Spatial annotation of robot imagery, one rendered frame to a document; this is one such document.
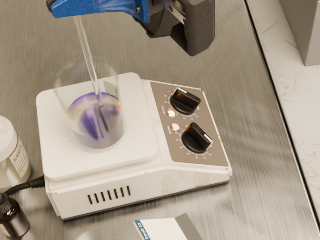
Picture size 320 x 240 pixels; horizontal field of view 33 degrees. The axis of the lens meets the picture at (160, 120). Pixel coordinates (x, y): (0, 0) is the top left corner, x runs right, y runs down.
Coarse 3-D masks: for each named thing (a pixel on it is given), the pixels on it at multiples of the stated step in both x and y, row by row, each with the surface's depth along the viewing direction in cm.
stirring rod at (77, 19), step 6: (78, 18) 46; (78, 24) 47; (78, 30) 47; (84, 36) 48; (84, 42) 48; (84, 48) 49; (84, 54) 50; (90, 54) 50; (90, 60) 50; (90, 66) 51; (90, 72) 52; (90, 78) 52; (96, 78) 52; (96, 84) 53; (96, 90) 54; (96, 96) 54
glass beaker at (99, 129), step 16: (64, 64) 53; (80, 64) 54; (96, 64) 54; (112, 64) 52; (64, 80) 54; (80, 80) 55; (112, 80) 54; (64, 96) 55; (112, 96) 51; (64, 112) 52; (80, 112) 50; (96, 112) 51; (112, 112) 52; (80, 128) 53; (96, 128) 52; (112, 128) 54; (80, 144) 55; (96, 144) 55; (112, 144) 55
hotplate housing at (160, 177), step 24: (120, 168) 57; (144, 168) 57; (168, 168) 57; (192, 168) 59; (216, 168) 60; (48, 192) 56; (72, 192) 57; (96, 192) 58; (120, 192) 59; (144, 192) 60; (168, 192) 61; (72, 216) 60
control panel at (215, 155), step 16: (160, 96) 63; (160, 112) 62; (176, 112) 63; (208, 112) 65; (208, 128) 63; (176, 144) 59; (176, 160) 58; (192, 160) 59; (208, 160) 60; (224, 160) 61
